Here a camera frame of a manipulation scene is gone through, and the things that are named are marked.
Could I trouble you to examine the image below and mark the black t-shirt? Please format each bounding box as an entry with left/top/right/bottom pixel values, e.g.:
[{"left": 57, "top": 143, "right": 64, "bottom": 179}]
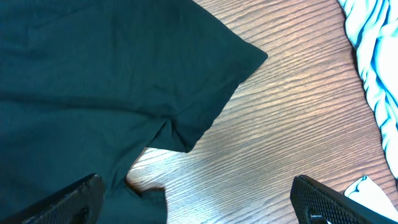
[{"left": 1, "top": 0, "right": 267, "bottom": 223}]

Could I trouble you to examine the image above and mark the light blue garment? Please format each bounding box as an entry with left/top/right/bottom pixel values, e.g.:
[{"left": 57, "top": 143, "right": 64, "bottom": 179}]
[{"left": 337, "top": 0, "right": 398, "bottom": 220}]

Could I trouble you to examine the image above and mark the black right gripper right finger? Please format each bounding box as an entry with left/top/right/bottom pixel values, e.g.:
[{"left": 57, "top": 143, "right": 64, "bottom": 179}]
[{"left": 290, "top": 175, "right": 397, "bottom": 224}]

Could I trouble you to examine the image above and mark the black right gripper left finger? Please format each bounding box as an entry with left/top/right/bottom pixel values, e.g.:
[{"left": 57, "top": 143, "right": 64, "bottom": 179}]
[{"left": 1, "top": 174, "right": 105, "bottom": 224}]

